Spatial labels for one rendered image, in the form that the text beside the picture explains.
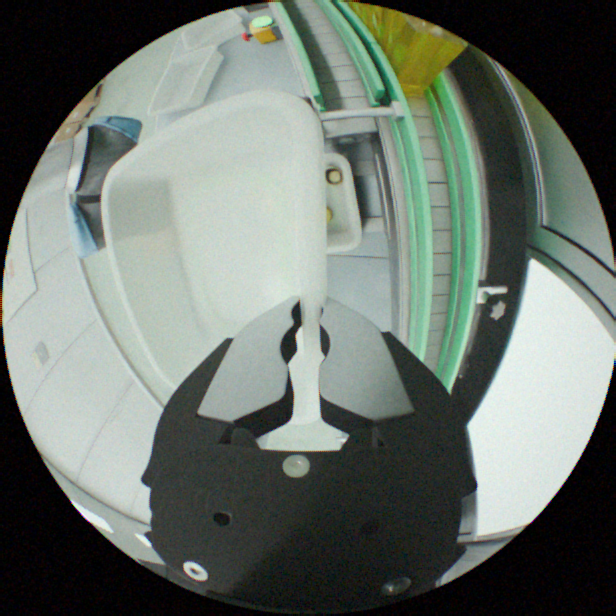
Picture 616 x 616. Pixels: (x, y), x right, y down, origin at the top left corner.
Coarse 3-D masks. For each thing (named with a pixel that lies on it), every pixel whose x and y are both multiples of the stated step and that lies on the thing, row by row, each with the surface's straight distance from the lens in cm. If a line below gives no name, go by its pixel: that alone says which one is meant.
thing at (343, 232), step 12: (324, 156) 38; (336, 156) 37; (348, 168) 37; (348, 180) 37; (336, 192) 44; (348, 192) 37; (336, 204) 44; (348, 204) 41; (336, 216) 45; (348, 216) 44; (336, 228) 45; (348, 228) 45; (360, 228) 38; (336, 240) 41; (348, 240) 40; (360, 240) 38
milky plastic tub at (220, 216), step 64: (192, 128) 12; (256, 128) 13; (320, 128) 10; (128, 192) 21; (192, 192) 21; (256, 192) 17; (320, 192) 9; (128, 256) 20; (192, 256) 22; (256, 256) 18; (320, 256) 9; (192, 320) 26
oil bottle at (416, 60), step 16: (400, 16) 27; (400, 32) 28; (416, 32) 24; (432, 32) 24; (448, 32) 24; (400, 48) 29; (416, 48) 26; (432, 48) 26; (448, 48) 27; (464, 48) 27; (400, 64) 30; (416, 64) 30; (432, 64) 30; (448, 64) 30; (400, 80) 34; (416, 80) 34; (432, 80) 34
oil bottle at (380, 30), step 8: (376, 8) 33; (384, 8) 30; (376, 16) 34; (384, 16) 31; (392, 16) 29; (376, 24) 35; (384, 24) 31; (376, 32) 36; (384, 32) 32; (376, 40) 37; (384, 40) 34; (384, 48) 35
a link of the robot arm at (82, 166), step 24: (96, 120) 42; (120, 120) 39; (72, 144) 39; (96, 144) 38; (120, 144) 39; (48, 168) 37; (72, 168) 38; (96, 168) 39; (48, 192) 40; (72, 192) 41; (96, 192) 40
